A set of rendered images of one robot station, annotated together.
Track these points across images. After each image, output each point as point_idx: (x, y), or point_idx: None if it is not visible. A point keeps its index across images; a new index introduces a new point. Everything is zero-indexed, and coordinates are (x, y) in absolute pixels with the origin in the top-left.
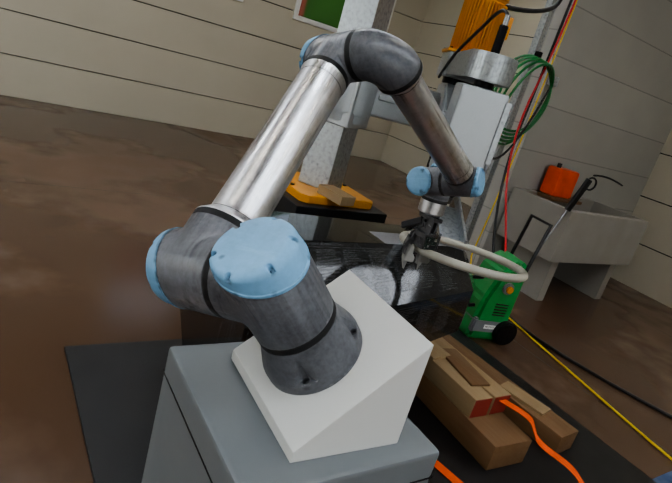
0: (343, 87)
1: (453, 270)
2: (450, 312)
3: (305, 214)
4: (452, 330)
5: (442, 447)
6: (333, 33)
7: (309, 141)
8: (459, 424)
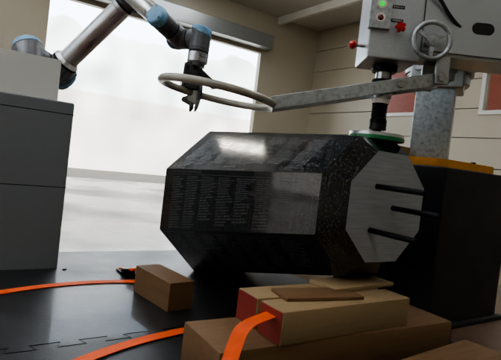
0: (115, 3)
1: (318, 154)
2: (294, 198)
3: None
4: (305, 229)
5: None
6: None
7: (91, 25)
8: None
